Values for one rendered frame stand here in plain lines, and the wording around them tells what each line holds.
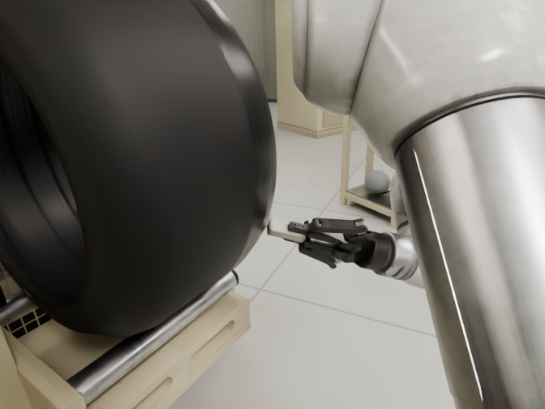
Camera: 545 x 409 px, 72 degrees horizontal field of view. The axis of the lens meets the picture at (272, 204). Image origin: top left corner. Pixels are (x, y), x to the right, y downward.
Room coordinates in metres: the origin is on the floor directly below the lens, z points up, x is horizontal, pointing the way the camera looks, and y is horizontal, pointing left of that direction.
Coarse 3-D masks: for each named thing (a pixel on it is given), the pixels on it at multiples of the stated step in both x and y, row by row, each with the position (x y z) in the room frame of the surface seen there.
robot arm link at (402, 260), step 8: (384, 232) 0.65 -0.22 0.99; (392, 232) 0.64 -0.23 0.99; (392, 240) 0.62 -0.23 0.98; (400, 240) 0.62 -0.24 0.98; (408, 240) 0.63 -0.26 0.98; (392, 248) 0.61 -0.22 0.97; (400, 248) 0.60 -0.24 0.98; (408, 248) 0.61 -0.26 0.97; (392, 256) 0.60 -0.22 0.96; (400, 256) 0.59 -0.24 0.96; (408, 256) 0.60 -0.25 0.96; (416, 256) 0.60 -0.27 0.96; (392, 264) 0.59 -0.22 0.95; (400, 264) 0.59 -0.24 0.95; (408, 264) 0.60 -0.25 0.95; (416, 264) 0.60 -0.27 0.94; (376, 272) 0.62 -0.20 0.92; (384, 272) 0.60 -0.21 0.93; (392, 272) 0.60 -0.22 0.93; (400, 272) 0.59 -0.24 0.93; (408, 272) 0.60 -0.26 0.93
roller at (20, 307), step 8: (16, 296) 0.57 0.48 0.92; (24, 296) 0.57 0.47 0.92; (8, 304) 0.55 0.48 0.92; (16, 304) 0.56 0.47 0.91; (24, 304) 0.56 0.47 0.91; (32, 304) 0.57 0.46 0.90; (0, 312) 0.53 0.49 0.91; (8, 312) 0.54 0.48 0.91; (16, 312) 0.55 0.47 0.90; (24, 312) 0.56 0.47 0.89; (0, 320) 0.53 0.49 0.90; (8, 320) 0.54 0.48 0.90
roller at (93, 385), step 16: (208, 288) 0.58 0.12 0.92; (224, 288) 0.59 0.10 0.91; (192, 304) 0.54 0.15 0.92; (208, 304) 0.56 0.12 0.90; (176, 320) 0.50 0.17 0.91; (192, 320) 0.53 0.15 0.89; (144, 336) 0.46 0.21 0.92; (160, 336) 0.47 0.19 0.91; (112, 352) 0.42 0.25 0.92; (128, 352) 0.43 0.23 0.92; (144, 352) 0.44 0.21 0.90; (96, 368) 0.39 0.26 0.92; (112, 368) 0.40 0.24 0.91; (128, 368) 0.42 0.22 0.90; (80, 384) 0.37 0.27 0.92; (96, 384) 0.38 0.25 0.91; (112, 384) 0.39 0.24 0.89
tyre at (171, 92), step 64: (0, 0) 0.41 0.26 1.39; (64, 0) 0.41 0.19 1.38; (128, 0) 0.45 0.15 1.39; (192, 0) 0.54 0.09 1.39; (0, 64) 0.73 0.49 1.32; (64, 64) 0.38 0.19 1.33; (128, 64) 0.39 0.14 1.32; (192, 64) 0.45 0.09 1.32; (0, 128) 0.73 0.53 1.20; (64, 128) 0.37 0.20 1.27; (128, 128) 0.37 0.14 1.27; (192, 128) 0.41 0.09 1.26; (256, 128) 0.50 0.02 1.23; (0, 192) 0.69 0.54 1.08; (64, 192) 0.77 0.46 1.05; (128, 192) 0.35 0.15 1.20; (192, 192) 0.39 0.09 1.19; (256, 192) 0.48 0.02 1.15; (0, 256) 0.55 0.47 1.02; (64, 256) 0.66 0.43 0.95; (128, 256) 0.35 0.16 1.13; (192, 256) 0.39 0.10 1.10; (64, 320) 0.46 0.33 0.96; (128, 320) 0.39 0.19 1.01
